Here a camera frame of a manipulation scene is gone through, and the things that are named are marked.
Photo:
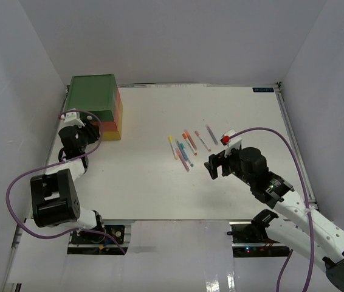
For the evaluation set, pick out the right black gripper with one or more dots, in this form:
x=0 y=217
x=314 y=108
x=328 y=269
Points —
x=220 y=159

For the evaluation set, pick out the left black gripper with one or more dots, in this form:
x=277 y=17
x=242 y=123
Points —
x=92 y=130

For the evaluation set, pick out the purple cap thin pen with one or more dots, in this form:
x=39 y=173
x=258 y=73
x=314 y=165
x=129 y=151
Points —
x=212 y=135

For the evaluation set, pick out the green top drawer box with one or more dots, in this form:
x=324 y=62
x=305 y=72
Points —
x=95 y=94

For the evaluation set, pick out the yellow cap thin pen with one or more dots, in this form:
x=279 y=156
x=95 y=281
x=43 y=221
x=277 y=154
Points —
x=172 y=147

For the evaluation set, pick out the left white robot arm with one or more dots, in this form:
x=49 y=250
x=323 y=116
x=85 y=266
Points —
x=54 y=197

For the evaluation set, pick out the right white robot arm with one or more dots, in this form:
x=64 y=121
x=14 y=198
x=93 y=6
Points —
x=286 y=220

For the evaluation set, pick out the stacked orange yellow drawers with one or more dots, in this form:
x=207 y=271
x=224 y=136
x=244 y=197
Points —
x=113 y=129

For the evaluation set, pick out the salmon cap thin pen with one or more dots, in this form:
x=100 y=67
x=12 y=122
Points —
x=202 y=140

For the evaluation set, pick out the blue thin pen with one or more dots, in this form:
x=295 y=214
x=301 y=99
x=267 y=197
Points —
x=185 y=154

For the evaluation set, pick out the orange cap thin pen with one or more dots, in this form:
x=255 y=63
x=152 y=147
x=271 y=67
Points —
x=186 y=135

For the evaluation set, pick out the blue logo sticker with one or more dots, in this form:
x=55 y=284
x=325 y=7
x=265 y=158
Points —
x=263 y=89

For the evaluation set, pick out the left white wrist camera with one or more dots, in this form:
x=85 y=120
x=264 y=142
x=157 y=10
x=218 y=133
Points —
x=72 y=119

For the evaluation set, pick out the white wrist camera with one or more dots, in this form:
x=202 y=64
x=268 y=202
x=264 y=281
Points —
x=72 y=119
x=231 y=140

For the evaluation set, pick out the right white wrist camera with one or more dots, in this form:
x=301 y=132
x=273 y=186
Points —
x=231 y=140

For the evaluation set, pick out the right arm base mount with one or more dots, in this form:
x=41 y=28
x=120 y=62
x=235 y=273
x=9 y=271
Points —
x=250 y=239

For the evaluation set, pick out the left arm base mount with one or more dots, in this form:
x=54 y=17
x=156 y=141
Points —
x=91 y=244

